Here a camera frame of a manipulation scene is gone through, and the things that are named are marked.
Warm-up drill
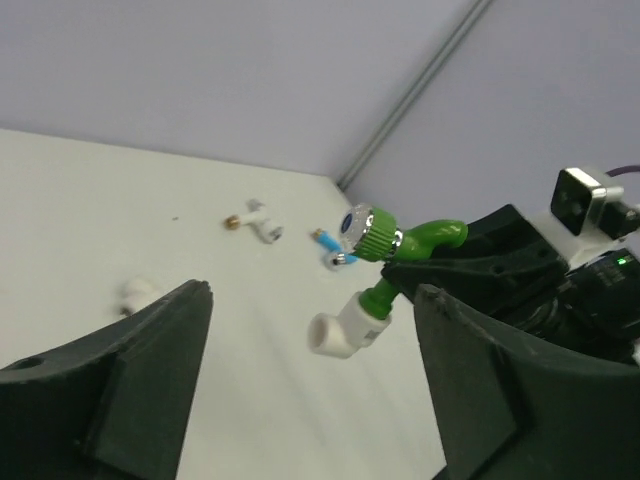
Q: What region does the second white elbow fitting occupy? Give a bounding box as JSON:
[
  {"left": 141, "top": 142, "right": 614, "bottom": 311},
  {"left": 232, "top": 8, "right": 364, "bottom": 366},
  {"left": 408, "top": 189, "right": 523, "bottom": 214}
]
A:
[{"left": 117, "top": 277, "right": 162, "bottom": 317}]

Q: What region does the blue plastic faucet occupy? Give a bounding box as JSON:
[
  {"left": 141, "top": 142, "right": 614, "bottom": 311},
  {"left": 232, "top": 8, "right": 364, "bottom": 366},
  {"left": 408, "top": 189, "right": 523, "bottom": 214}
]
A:
[{"left": 311, "top": 229, "right": 358, "bottom": 271}]

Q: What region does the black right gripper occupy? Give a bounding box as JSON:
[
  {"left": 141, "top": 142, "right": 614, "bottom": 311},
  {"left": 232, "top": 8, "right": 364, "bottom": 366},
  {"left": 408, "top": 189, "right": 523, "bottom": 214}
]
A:
[{"left": 382, "top": 204, "right": 639, "bottom": 363}]

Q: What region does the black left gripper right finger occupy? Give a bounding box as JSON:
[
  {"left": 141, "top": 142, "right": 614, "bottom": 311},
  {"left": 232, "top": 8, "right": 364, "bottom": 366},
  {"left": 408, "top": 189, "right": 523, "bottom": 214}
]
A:
[{"left": 414, "top": 285, "right": 639, "bottom": 479}]

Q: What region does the white plastic elbow fitting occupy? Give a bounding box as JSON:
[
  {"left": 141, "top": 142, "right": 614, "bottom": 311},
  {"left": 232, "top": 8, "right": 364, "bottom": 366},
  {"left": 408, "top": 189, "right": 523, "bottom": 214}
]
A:
[{"left": 307, "top": 292, "right": 391, "bottom": 359}]

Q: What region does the white plastic faucet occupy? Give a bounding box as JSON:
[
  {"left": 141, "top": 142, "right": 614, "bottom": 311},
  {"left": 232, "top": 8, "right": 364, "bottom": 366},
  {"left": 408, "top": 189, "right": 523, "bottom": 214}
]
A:
[{"left": 223, "top": 198, "right": 284, "bottom": 244}]

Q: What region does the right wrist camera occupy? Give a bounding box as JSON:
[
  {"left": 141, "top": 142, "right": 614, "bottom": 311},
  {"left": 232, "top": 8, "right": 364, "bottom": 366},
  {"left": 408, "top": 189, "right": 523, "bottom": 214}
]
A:
[{"left": 529, "top": 164, "right": 639, "bottom": 270}]

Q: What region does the green plastic faucet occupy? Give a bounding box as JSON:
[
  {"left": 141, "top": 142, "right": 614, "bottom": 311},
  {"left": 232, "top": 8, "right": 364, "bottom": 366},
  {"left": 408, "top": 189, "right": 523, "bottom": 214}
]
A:
[{"left": 339, "top": 203, "right": 469, "bottom": 322}]

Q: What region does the aluminium frame post right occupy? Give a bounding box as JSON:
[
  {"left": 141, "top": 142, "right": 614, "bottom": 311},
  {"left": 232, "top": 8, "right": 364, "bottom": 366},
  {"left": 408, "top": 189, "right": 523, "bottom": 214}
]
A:
[{"left": 335, "top": 0, "right": 494, "bottom": 192}]

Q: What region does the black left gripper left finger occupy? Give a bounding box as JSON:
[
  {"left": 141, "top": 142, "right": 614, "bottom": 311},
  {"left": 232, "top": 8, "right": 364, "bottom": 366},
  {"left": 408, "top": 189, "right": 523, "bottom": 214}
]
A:
[{"left": 1, "top": 280, "right": 214, "bottom": 479}]

